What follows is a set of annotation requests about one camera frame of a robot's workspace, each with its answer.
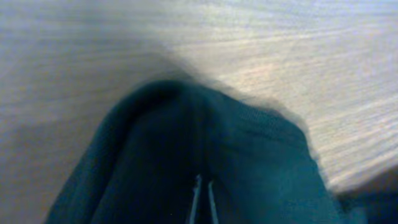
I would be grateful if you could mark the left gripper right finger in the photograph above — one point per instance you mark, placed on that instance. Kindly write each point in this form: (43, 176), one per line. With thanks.
(213, 210)

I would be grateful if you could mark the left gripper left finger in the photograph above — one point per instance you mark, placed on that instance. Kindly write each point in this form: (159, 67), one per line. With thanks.
(195, 204)

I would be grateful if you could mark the black t-shirt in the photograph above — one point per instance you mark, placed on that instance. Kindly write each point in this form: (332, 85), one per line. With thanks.
(142, 162)

